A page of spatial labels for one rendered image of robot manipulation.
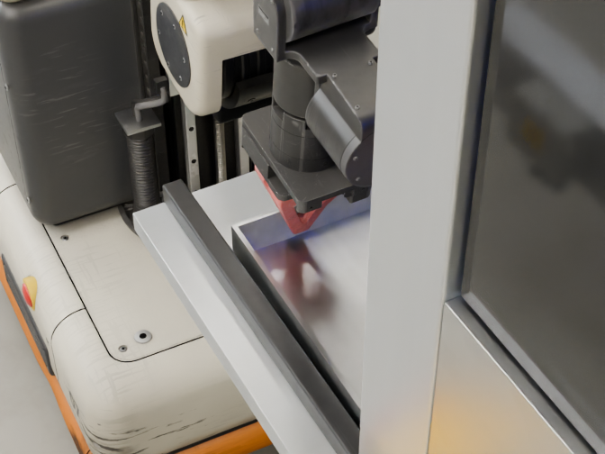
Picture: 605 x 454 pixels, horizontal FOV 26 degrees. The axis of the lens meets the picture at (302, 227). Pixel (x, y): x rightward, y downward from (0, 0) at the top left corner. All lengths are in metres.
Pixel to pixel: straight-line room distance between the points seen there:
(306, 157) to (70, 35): 0.85
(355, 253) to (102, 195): 0.93
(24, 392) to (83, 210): 0.35
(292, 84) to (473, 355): 0.39
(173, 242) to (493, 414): 0.55
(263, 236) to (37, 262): 0.93
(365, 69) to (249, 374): 0.25
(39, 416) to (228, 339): 1.14
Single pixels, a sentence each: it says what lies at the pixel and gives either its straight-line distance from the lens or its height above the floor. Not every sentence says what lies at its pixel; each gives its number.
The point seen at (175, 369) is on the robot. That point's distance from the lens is 1.80.
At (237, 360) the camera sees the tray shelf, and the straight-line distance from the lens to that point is 1.00.
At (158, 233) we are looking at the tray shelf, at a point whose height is 0.88.
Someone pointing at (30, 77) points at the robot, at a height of 0.58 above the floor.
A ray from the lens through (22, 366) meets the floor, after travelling 2.20.
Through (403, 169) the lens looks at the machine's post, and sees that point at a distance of 0.58.
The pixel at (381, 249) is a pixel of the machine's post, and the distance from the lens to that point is 0.63.
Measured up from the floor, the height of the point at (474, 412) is 1.17.
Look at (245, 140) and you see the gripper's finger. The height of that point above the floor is 0.98.
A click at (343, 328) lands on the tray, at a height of 0.88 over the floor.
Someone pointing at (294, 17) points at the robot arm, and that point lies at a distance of 0.87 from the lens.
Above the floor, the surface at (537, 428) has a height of 1.20.
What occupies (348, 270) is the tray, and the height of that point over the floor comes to 0.88.
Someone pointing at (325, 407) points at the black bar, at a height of 0.90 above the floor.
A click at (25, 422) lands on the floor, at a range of 2.12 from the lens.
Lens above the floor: 1.63
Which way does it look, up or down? 43 degrees down
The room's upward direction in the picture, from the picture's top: straight up
